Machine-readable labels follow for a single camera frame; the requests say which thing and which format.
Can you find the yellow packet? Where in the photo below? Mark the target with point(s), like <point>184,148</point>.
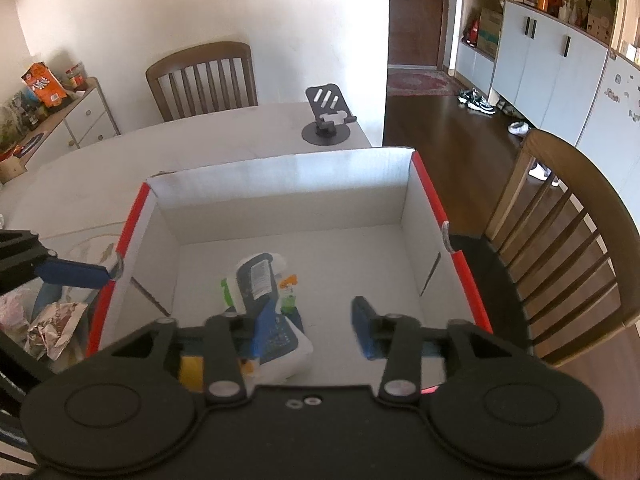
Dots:
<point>191,372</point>

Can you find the small cardboard box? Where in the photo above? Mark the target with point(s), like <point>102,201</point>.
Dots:
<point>10,166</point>

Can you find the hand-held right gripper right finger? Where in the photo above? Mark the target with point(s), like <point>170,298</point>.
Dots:
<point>361,327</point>

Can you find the red bag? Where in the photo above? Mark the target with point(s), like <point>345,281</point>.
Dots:
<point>472,32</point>

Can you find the white cabinet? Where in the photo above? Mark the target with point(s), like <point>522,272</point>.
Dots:
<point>550,70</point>

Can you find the pink snack packet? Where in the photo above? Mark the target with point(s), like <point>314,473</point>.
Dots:
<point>12,310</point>

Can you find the large cardboard box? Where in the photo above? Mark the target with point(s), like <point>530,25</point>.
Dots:
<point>490,30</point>

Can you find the red patterned rug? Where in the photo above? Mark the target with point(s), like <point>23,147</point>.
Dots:
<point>420,82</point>

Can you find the small jars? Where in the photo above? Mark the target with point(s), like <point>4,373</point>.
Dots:
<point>75,77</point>

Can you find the brown wooden door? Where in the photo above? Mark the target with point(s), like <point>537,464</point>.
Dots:
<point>410,20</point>

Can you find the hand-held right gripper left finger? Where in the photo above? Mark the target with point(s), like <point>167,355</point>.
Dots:
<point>265,332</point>

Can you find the white and blue pouch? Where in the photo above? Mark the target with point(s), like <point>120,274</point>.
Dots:
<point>255,275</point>

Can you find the black phone stand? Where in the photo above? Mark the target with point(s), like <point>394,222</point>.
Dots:
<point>325,135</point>

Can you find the red and white cardboard box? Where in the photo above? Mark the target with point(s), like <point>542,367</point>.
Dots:
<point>300,195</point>

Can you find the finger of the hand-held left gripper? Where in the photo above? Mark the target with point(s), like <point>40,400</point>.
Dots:
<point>20,365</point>
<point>75,272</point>

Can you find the wooden slat-back chair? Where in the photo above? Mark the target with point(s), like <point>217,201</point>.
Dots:
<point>200,52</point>
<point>575,160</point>

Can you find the brown and silver wrapper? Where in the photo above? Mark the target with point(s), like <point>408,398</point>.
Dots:
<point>55,322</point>

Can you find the white sideboard with wooden top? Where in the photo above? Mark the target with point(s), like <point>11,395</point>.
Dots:
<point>85,120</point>

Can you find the white shoe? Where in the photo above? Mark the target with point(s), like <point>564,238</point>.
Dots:
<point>520,127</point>
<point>540,172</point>

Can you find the black and white sneakers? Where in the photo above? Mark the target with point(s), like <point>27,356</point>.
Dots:
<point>477,101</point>

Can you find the white marble desktop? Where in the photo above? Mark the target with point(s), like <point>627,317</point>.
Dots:
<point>200,145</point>

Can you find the orange snack bag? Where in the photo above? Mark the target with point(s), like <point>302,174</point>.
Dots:
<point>42,85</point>

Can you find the printed package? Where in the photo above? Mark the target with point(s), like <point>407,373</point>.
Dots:
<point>15,112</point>

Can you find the white refrigerator with magnets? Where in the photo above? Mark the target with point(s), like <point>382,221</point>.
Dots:
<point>615,110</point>

